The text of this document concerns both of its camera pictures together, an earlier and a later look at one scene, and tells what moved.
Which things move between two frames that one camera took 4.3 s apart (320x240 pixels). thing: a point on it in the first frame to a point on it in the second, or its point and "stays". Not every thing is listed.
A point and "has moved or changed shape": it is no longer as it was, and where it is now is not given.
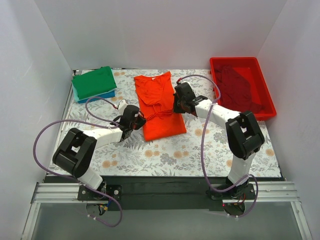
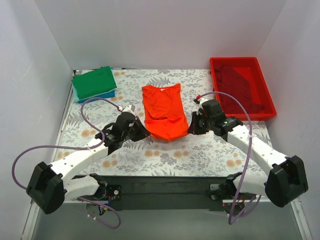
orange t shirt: [160, 120] has moved or changed shape
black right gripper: [178, 105] to [197, 124]
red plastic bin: [239, 84] stays
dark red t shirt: [233, 93] stays
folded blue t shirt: [105, 95] stays
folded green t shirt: [94, 82] stays
